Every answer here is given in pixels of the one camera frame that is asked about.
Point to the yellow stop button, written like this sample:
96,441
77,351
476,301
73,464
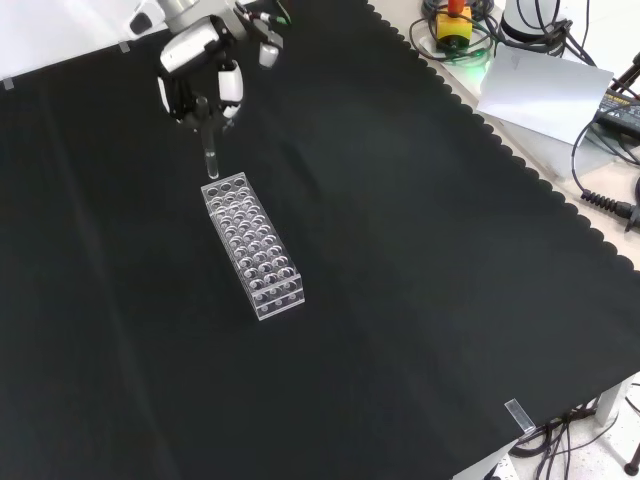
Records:
453,25

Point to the clear plastic test tube rack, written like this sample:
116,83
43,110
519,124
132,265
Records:
252,245

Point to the pale grey board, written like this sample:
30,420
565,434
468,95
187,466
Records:
542,92

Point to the clear tape strip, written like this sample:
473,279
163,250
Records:
520,416
124,47
8,84

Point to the black power adapter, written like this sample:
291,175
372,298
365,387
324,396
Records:
620,111

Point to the clear glass test tube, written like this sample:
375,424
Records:
212,160

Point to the white bench leg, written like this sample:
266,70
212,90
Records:
610,402

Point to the black white-plated robot hand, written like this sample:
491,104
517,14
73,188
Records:
187,47

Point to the white cylindrical stand base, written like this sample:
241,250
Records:
525,20

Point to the black bench cloth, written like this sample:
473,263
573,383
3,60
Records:
300,260

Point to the black tripod leg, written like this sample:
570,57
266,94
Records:
627,75

